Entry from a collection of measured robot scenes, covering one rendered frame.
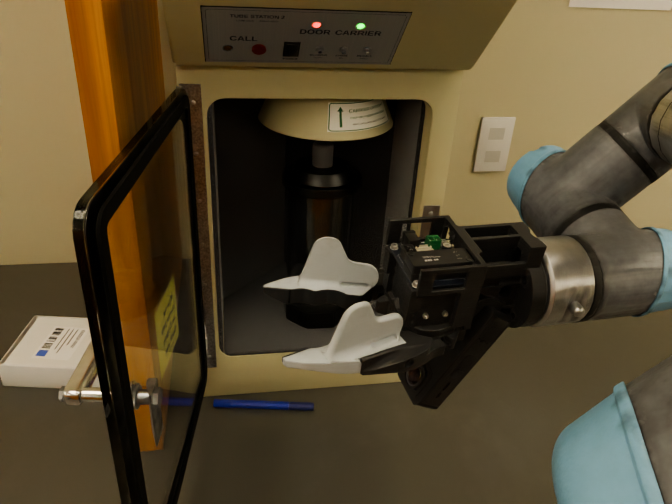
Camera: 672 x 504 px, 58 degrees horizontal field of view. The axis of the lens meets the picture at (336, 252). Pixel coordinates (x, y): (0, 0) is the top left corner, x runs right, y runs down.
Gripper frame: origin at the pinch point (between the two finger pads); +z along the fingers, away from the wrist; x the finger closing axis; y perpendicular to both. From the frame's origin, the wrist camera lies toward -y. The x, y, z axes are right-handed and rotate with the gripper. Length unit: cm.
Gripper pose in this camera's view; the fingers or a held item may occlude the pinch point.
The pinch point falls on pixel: (285, 328)
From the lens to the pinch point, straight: 47.2
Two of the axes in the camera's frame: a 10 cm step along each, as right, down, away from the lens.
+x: 2.6, 5.7, -7.8
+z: -9.6, 0.8, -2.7
